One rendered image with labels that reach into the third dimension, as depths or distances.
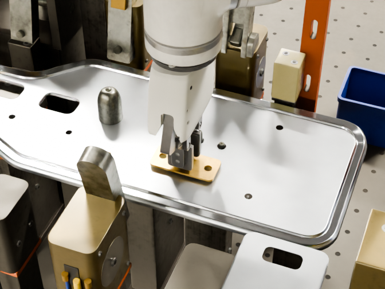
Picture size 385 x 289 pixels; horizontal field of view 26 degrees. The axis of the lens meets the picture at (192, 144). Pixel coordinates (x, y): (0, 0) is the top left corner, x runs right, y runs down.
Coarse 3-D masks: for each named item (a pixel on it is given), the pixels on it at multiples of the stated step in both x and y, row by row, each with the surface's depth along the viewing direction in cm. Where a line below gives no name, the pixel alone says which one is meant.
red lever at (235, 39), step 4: (236, 24) 112; (240, 24) 112; (236, 28) 112; (240, 28) 112; (232, 32) 112; (236, 32) 112; (240, 32) 112; (232, 36) 112; (236, 36) 112; (240, 36) 112; (232, 40) 112; (236, 40) 112; (240, 40) 112; (232, 44) 112; (236, 44) 112; (240, 44) 112
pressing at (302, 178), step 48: (0, 96) 114; (96, 96) 114; (144, 96) 114; (240, 96) 113; (0, 144) 107; (48, 144) 107; (96, 144) 107; (144, 144) 107; (240, 144) 107; (288, 144) 107; (336, 144) 107; (144, 192) 101; (192, 192) 101; (240, 192) 101; (288, 192) 101; (336, 192) 101; (288, 240) 96
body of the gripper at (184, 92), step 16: (160, 64) 89; (208, 64) 89; (160, 80) 89; (176, 80) 89; (192, 80) 90; (208, 80) 95; (160, 96) 90; (176, 96) 90; (192, 96) 91; (208, 96) 98; (160, 112) 92; (176, 112) 91; (192, 112) 93; (176, 128) 93; (192, 128) 95
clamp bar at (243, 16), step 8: (240, 8) 110; (248, 8) 108; (224, 16) 110; (232, 16) 111; (240, 16) 110; (248, 16) 109; (224, 24) 111; (232, 24) 112; (248, 24) 109; (224, 32) 111; (248, 32) 110; (224, 40) 112; (224, 48) 113
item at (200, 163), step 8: (152, 160) 104; (160, 160) 104; (200, 160) 104; (208, 160) 104; (216, 160) 104; (160, 168) 103; (168, 168) 103; (176, 168) 103; (192, 168) 103; (200, 168) 103; (216, 168) 103; (192, 176) 102; (200, 176) 102; (208, 176) 102
